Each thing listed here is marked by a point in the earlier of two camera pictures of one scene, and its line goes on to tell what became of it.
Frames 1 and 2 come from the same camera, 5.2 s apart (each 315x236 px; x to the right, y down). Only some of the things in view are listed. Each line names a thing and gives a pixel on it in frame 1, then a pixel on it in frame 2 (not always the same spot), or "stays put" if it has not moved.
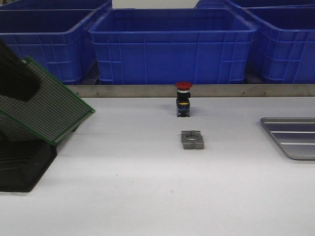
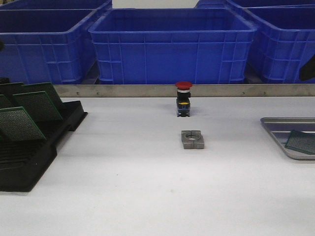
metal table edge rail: (196, 90) stays put
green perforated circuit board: (55, 111) to (301, 141)
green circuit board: (12, 129) stays put
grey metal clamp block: (192, 139) stays put
